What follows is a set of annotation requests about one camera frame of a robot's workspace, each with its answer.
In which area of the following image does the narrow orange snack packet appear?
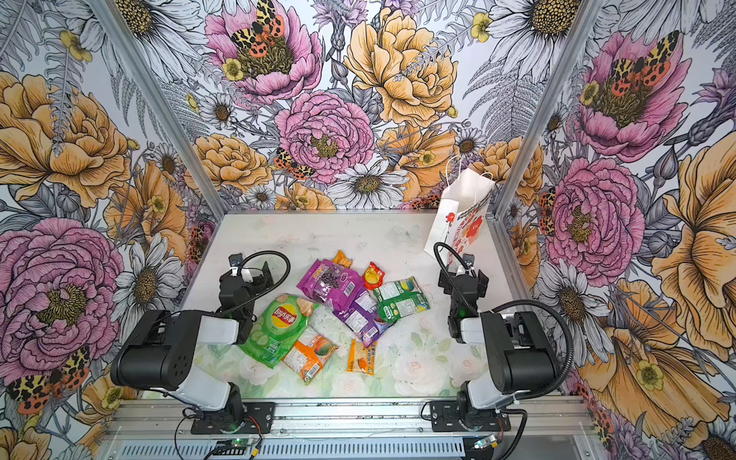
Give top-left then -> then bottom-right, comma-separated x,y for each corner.
347,339 -> 377,376

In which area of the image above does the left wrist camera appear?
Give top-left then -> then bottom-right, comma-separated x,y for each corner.
228,253 -> 245,277

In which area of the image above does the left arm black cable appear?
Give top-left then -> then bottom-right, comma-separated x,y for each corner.
220,249 -> 292,317

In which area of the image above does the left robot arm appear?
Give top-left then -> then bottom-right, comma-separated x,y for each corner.
110,264 -> 274,432

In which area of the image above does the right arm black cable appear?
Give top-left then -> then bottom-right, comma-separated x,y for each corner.
432,241 -> 575,401

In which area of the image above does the right aluminium frame post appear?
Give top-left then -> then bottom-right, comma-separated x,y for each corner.
494,0 -> 604,222

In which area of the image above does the green white snack packet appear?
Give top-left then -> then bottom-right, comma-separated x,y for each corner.
373,276 -> 430,323

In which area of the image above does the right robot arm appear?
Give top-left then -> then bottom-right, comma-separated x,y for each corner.
432,268 -> 570,431

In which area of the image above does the green circuit board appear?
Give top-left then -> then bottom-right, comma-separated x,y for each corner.
211,439 -> 262,456

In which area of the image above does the purple snack packet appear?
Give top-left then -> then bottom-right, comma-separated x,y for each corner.
333,289 -> 393,348

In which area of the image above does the small orange snack packet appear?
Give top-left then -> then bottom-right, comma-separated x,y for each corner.
333,250 -> 353,268

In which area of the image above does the small red snack packet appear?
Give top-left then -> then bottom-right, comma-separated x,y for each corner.
362,262 -> 385,291

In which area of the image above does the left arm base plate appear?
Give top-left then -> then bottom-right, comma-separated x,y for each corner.
190,402 -> 276,435

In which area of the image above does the left aluminium frame post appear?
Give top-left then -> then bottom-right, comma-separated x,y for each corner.
90,1 -> 227,222

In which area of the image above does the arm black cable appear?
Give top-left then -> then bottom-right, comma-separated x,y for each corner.
432,241 -> 575,401
220,249 -> 292,317

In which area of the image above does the aluminium frame post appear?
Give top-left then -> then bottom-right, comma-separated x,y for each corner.
494,0 -> 604,222
90,1 -> 227,222

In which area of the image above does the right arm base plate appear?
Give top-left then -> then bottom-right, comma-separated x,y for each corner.
429,400 -> 511,433

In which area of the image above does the large orange snack bag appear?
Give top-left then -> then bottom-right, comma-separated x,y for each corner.
282,326 -> 338,384

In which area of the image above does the magenta snack bag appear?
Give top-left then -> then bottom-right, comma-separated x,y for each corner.
297,260 -> 365,312

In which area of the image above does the white floral paper bag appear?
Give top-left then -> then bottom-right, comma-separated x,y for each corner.
424,169 -> 496,256

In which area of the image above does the aluminium front rail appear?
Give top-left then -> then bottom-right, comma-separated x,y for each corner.
98,396 -> 606,459

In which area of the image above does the green chips bag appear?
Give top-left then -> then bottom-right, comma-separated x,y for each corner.
240,294 -> 318,368

